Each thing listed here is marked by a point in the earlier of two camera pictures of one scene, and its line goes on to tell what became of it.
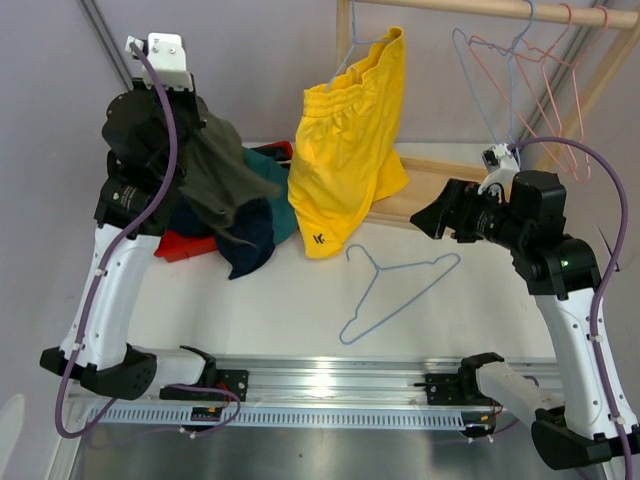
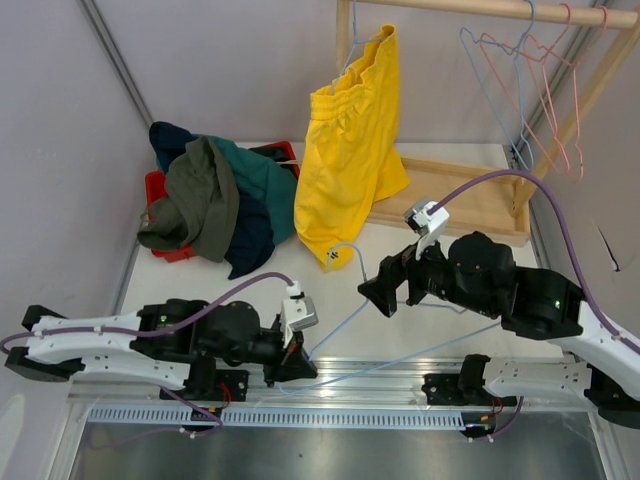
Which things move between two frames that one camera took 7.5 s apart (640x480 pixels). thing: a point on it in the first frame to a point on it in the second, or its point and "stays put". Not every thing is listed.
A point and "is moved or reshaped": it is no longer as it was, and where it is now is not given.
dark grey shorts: (277, 152) stays put
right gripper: (461, 197) to (383, 289)
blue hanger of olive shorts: (381, 268) is moved or reshaped
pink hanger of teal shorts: (580, 101) to (544, 60)
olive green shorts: (213, 172) is moved or reshaped
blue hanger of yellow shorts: (356, 42) stays put
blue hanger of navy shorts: (511, 54) to (524, 141)
